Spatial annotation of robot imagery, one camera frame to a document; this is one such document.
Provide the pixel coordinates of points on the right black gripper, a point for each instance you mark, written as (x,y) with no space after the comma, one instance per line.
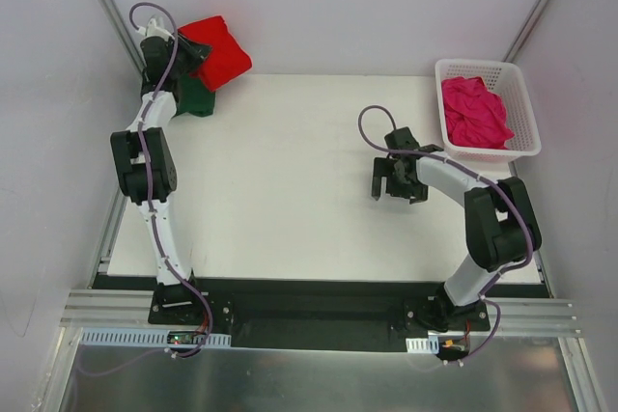
(392,180)

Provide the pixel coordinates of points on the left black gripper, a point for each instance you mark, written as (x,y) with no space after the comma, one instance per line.
(194,55)

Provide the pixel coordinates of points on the red t shirt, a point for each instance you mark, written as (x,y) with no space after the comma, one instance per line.
(227,59)

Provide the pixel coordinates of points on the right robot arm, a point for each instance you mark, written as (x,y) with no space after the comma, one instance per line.
(501,230)

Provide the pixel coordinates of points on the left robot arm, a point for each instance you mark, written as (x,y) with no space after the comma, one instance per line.
(144,164)

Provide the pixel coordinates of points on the folded green t shirt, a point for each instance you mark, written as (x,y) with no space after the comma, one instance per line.
(195,98)

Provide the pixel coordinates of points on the pink t shirt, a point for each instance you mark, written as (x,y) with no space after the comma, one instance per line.
(474,116)

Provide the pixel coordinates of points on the white plastic basket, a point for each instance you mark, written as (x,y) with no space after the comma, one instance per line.
(504,80)

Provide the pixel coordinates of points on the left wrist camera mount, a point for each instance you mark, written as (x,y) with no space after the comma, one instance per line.
(154,28)

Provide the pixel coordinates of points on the right white cable duct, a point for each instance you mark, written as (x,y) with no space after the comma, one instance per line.
(429,345)

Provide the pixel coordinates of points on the white cable duct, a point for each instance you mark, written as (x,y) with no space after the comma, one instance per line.
(155,338)
(429,345)

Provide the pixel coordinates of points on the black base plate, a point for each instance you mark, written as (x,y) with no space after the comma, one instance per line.
(304,315)

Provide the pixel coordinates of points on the aluminium frame rail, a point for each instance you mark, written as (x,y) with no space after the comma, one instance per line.
(107,308)

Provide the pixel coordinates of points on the left white cable duct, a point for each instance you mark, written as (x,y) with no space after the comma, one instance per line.
(155,338)

